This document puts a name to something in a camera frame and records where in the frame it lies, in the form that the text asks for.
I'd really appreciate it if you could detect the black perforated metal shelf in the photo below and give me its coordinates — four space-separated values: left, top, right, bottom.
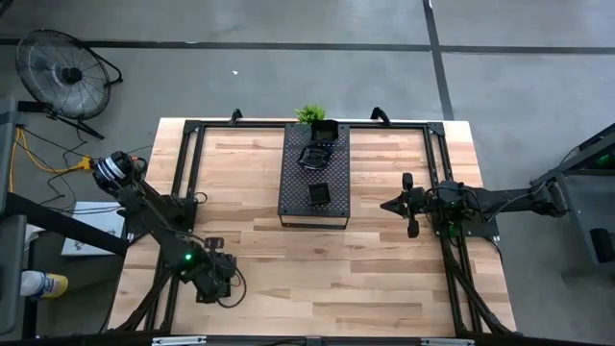
277 122 352 231

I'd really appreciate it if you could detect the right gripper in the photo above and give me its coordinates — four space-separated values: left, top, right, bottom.
380 172 425 239

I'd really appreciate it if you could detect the white box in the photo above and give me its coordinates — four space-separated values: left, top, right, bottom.
61 200 129 258

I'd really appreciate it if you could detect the left side equipment cart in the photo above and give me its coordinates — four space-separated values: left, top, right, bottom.
0 95 131 340

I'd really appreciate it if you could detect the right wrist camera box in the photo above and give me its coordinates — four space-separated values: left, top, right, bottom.
418 187 436 215

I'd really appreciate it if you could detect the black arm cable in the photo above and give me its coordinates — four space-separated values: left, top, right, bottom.
215 266 248 309

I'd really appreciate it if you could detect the small black square plate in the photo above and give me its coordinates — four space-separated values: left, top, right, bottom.
307 182 332 207
307 183 332 206

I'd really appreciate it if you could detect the black leaf-shaped plate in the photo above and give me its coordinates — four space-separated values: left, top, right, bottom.
298 143 333 169
296 147 331 173

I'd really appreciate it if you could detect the yellow cable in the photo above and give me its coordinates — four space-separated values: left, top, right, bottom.
8 127 95 193

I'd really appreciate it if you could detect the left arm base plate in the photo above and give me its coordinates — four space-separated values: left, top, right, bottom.
123 194 199 241

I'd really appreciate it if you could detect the green plant in white pot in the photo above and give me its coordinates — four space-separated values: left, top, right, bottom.
294 103 328 125

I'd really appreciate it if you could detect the silver aluminium bracket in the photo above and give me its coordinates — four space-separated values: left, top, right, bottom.
420 337 476 346
152 335 209 346

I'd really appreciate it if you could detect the white and yellow bottle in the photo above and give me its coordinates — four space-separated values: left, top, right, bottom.
19 269 70 300

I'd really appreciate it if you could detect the black metal table frame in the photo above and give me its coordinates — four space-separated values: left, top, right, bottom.
109 118 518 337

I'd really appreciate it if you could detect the equipment cart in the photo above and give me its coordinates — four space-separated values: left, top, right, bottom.
529 122 615 281
0 95 131 340

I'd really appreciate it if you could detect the black floor fan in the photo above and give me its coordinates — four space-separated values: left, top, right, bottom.
14 28 124 121

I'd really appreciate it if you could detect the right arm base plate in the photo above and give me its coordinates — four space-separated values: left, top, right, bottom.
430 218 501 240

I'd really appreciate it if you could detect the right side equipment cart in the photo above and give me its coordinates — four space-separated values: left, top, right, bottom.
529 122 615 281

